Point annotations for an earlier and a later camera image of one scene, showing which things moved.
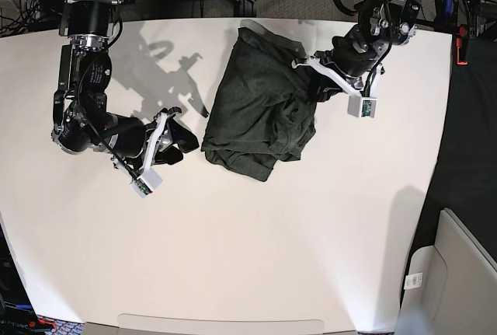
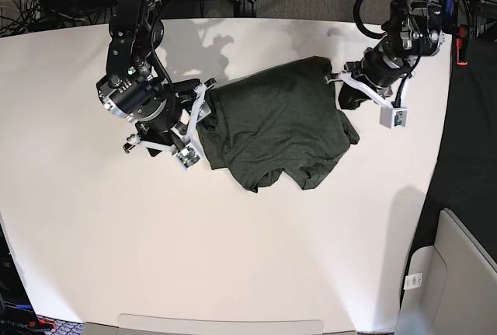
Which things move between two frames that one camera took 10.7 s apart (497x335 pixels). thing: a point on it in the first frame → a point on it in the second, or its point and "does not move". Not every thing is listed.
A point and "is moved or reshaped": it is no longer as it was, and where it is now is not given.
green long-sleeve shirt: [262, 108] is moved or reshaped
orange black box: [18, 315] does not move
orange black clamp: [462, 41] does not move
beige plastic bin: [450, 287] does not move
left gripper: [129, 137] → [177, 94]
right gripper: [354, 54] → [390, 59]
